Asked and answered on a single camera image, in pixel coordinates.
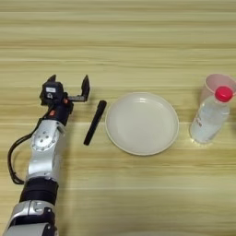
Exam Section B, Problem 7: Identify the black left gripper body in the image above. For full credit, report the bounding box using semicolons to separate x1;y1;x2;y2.
45;93;88;126

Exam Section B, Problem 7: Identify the black marker pen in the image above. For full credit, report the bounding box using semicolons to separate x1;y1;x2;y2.
83;100;108;147

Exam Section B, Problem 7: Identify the round cream plate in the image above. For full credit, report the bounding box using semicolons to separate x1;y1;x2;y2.
105;91;180;157

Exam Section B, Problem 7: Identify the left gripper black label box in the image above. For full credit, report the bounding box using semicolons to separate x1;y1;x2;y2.
40;80;65;106

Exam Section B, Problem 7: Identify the clear bottle with red cap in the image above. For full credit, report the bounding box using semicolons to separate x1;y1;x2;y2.
189;86;234;145

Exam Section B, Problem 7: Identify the pink plastic cup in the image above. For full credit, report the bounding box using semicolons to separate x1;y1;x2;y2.
201;73;236;104

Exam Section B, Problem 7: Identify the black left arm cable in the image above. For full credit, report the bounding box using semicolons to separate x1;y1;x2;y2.
6;118;44;185

